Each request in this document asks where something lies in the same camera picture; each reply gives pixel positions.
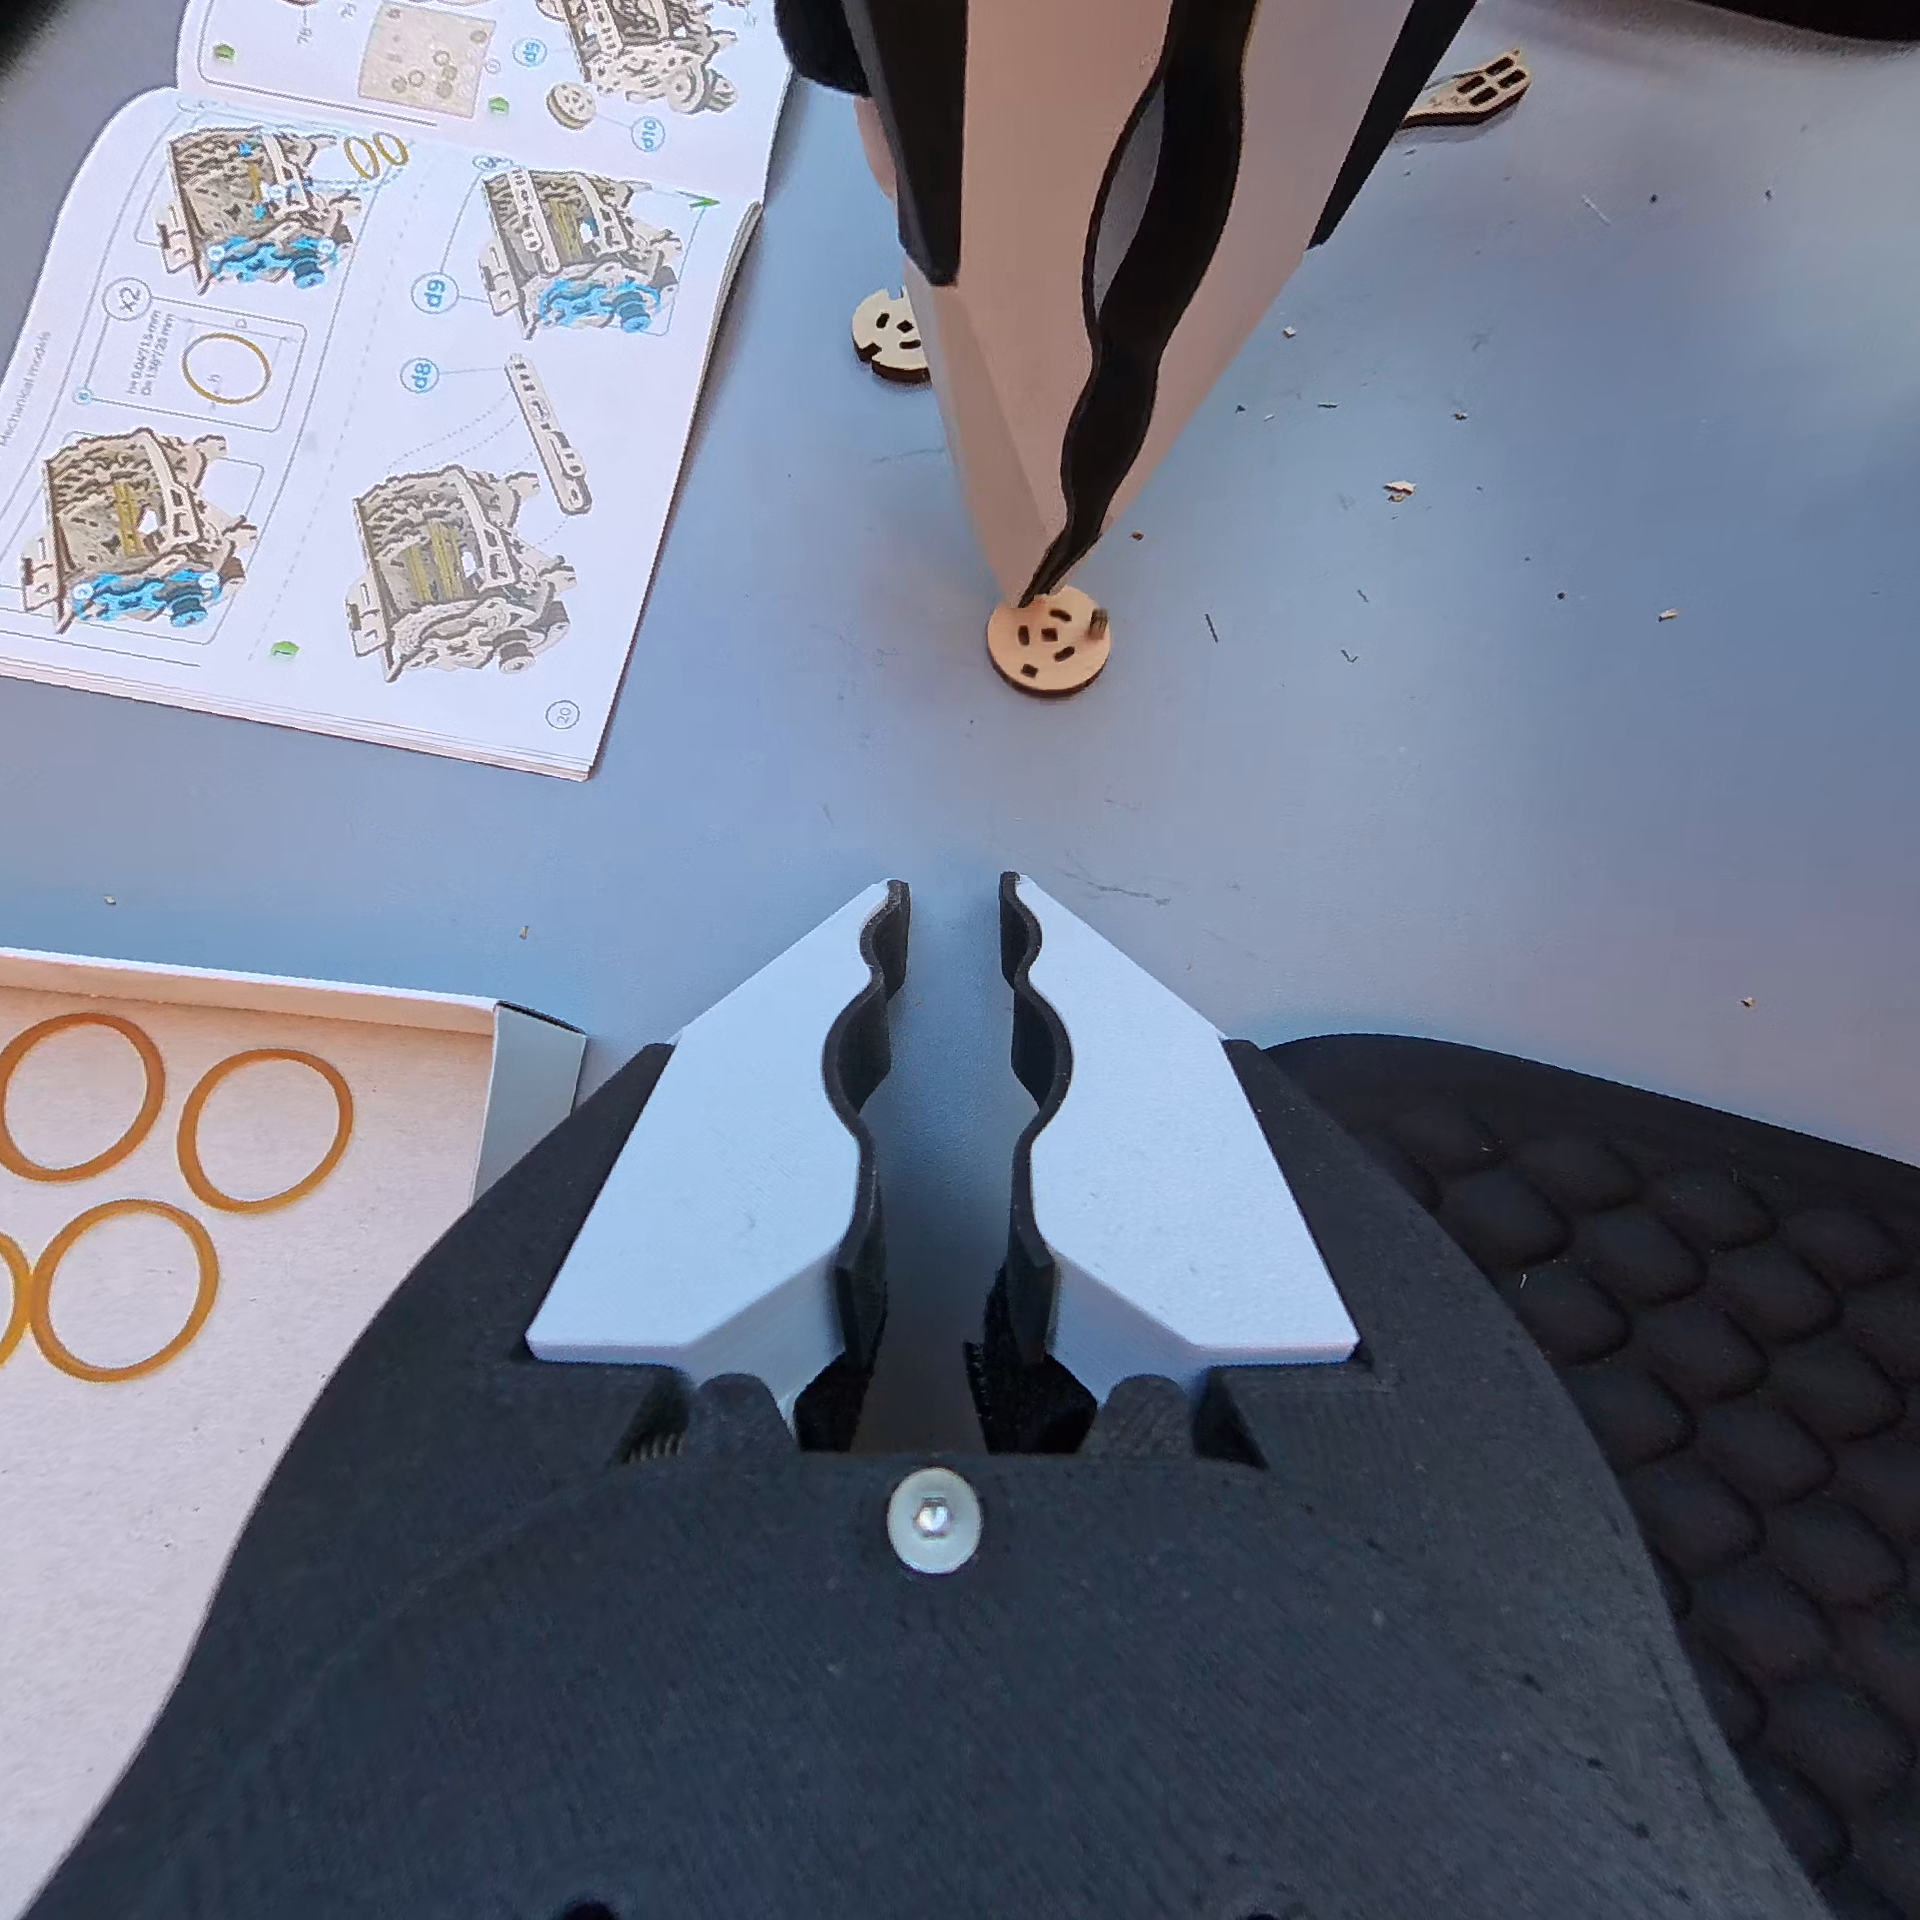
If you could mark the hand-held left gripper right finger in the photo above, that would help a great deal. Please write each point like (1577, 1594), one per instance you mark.
(1185, 1200)

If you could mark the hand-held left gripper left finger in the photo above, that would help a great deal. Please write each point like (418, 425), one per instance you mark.
(706, 1200)

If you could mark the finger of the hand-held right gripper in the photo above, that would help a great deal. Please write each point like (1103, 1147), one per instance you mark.
(1276, 149)
(1021, 300)

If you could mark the round wooden disc with pegs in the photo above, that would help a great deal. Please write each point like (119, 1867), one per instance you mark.
(1050, 641)

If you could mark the grey desk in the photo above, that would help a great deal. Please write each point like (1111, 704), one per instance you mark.
(1577, 825)

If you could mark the notched round wooden disc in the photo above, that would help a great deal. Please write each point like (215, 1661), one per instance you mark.
(887, 332)

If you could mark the slotted flat wooden part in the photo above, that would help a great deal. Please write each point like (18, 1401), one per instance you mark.
(1477, 82)

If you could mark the scattered yellow rubber bands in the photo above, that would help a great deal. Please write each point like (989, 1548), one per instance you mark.
(267, 1204)

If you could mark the white cardboard box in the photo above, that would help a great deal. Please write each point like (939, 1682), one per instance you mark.
(150, 1500)

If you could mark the white instruction booklet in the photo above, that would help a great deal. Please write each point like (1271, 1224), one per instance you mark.
(375, 451)

